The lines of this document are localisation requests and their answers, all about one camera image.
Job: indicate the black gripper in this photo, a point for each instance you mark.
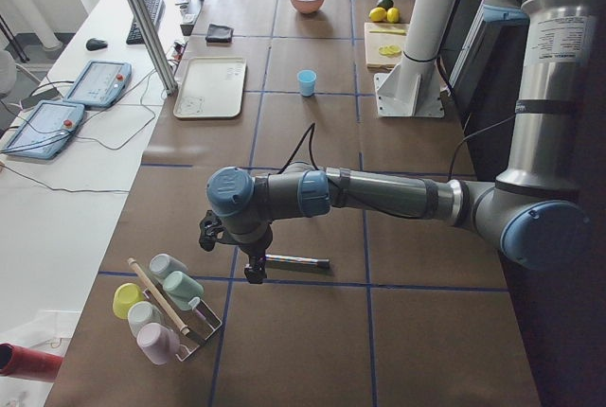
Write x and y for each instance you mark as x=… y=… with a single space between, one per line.
x=256 y=247

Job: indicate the blue plastic cup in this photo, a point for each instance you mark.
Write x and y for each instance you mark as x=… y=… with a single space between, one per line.
x=306 y=82

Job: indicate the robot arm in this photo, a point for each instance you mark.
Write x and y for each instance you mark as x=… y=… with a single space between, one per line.
x=529 y=212

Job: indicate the mint green cup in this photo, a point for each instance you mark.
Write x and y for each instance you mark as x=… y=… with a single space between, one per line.
x=181 y=289

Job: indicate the grey cup on rack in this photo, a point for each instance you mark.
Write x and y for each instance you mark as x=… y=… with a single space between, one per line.
x=163 y=264

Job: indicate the lilac pink cup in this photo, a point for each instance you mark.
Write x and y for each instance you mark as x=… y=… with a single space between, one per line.
x=158 y=343

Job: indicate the light grey cup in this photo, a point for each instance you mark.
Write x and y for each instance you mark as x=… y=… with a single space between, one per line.
x=143 y=313

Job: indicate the yellow cup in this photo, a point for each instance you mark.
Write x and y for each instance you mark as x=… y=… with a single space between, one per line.
x=126 y=295

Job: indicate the white spoon in rack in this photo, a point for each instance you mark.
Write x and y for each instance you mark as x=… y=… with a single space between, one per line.
x=194 y=304

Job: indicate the wooden rolling stick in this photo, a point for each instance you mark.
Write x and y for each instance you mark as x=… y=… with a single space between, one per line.
x=158 y=296

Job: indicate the beige bear tray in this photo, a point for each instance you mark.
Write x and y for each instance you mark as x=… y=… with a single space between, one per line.
x=212 y=88

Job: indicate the grey folded cloth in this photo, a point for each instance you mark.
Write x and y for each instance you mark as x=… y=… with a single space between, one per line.
x=218 y=34

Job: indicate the teach pendant far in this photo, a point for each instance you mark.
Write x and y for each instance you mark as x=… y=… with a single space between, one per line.
x=100 y=84

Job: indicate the teach pendant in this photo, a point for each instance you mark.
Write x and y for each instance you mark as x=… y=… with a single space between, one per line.
x=100 y=84
x=46 y=130

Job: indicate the red cylinder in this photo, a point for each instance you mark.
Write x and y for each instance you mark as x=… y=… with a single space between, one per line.
x=29 y=364

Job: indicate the teach pendant near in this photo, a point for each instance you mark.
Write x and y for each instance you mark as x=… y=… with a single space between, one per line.
x=46 y=130

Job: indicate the lemon slices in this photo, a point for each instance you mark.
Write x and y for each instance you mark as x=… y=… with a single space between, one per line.
x=390 y=51

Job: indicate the wooden cutting board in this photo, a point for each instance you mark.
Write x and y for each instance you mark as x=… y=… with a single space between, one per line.
x=384 y=43

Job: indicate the yellow knife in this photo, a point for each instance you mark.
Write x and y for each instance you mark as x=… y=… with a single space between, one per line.
x=401 y=32

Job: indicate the black computer mouse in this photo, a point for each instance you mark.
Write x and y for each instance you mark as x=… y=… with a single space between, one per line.
x=95 y=44

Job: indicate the yellow lemon left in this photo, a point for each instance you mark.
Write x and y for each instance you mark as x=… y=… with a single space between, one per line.
x=377 y=14

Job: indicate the yellow lemon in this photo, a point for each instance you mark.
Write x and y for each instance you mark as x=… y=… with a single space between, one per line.
x=392 y=15
x=377 y=14

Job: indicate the yellow lemon right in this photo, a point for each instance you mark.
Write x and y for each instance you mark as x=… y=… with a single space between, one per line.
x=392 y=15

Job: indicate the green lime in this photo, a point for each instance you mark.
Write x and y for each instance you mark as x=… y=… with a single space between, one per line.
x=385 y=4

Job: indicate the white wire cup rack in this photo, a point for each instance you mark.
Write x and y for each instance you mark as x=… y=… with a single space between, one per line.
x=200 y=333

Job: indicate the white camera pole base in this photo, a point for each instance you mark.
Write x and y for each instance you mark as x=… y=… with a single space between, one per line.
x=411 y=89

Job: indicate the aluminium frame post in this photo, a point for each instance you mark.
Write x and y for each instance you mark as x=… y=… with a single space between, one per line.
x=153 y=45

